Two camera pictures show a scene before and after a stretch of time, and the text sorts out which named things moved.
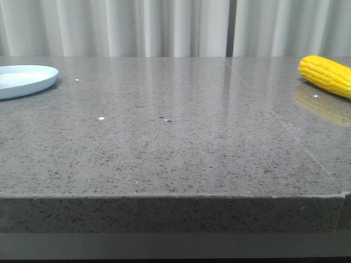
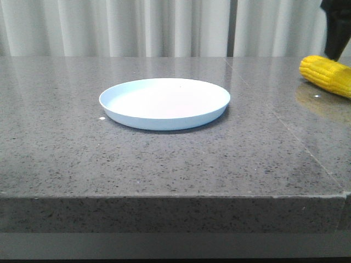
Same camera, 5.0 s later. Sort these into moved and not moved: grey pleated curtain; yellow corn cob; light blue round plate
Moved: light blue round plate
Not moved: yellow corn cob; grey pleated curtain
